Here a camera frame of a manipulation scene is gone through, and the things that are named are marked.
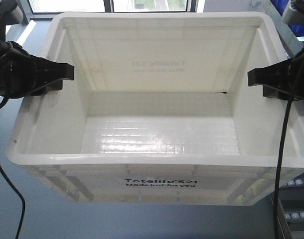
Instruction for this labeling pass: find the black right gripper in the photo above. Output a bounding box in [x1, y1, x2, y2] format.
[247, 47, 304, 101]

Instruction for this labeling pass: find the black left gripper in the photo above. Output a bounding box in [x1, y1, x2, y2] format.
[0, 40, 74, 99]

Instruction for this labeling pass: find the white plastic Totelife tote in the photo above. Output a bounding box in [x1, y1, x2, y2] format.
[5, 11, 304, 207]

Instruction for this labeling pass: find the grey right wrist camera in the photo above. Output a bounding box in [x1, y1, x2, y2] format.
[282, 0, 304, 25]

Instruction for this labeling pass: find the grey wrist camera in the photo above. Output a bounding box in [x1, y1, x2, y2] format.
[0, 0, 23, 25]
[282, 0, 304, 25]

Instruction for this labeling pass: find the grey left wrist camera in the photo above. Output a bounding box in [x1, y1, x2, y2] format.
[0, 0, 23, 25]

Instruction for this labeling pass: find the black right cable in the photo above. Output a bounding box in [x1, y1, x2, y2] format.
[273, 47, 304, 239]

